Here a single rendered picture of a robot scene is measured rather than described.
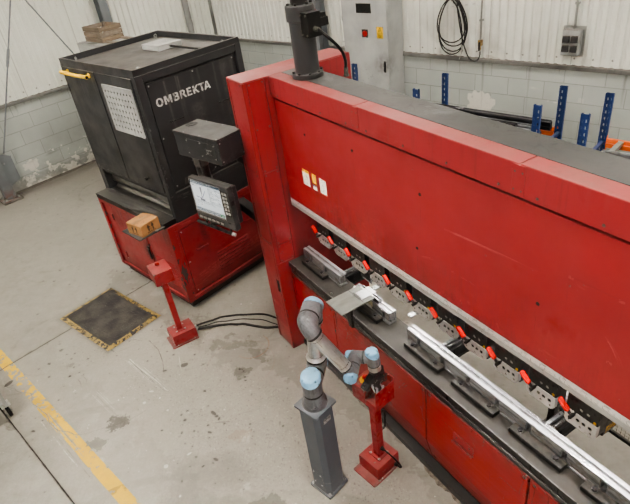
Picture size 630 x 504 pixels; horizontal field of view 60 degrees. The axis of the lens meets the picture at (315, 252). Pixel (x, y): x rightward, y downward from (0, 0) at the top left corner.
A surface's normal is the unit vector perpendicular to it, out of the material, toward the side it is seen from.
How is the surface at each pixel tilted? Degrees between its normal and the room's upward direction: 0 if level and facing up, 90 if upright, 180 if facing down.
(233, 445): 0
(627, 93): 90
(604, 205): 90
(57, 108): 90
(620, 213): 90
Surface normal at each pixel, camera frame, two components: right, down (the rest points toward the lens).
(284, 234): 0.54, 0.40
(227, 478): -0.12, -0.83
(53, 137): 0.73, 0.30
